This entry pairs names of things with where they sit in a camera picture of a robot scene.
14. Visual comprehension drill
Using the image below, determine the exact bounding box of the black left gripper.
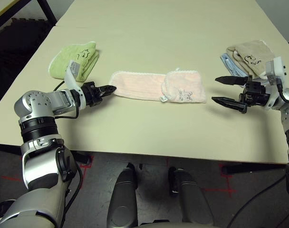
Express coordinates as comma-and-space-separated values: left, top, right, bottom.
80, 81, 117, 108

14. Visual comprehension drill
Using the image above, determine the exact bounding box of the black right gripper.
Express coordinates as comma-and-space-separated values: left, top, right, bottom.
211, 75, 271, 114

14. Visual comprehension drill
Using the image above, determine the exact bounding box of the pink fluffy towel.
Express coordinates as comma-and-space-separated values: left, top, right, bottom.
110, 67, 207, 104

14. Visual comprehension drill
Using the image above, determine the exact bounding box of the light blue folded towel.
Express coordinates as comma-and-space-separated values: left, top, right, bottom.
220, 53, 247, 78

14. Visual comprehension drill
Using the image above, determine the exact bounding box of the beige folded towel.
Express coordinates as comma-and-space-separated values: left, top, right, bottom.
226, 39, 277, 80

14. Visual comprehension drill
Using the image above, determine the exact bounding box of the green folded towel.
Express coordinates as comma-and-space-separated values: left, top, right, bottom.
48, 41, 100, 83

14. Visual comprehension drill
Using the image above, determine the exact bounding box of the grey right robot leg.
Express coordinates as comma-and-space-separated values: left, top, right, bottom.
168, 166, 215, 226

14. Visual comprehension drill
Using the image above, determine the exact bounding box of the beige robot torso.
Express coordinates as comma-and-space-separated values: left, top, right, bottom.
139, 219, 221, 228

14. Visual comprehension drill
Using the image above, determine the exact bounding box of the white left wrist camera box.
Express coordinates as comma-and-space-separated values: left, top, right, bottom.
64, 60, 87, 110

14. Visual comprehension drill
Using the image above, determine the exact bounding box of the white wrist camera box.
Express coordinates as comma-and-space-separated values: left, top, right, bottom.
64, 60, 87, 110
264, 56, 288, 111

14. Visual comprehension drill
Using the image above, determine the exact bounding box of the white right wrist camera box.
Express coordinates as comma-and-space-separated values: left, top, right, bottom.
264, 56, 288, 111

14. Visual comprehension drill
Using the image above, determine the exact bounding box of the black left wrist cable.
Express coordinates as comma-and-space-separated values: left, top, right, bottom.
53, 80, 84, 228

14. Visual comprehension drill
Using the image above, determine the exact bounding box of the yellow-edged table with black frame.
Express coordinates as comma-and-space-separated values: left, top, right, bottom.
0, 0, 57, 33

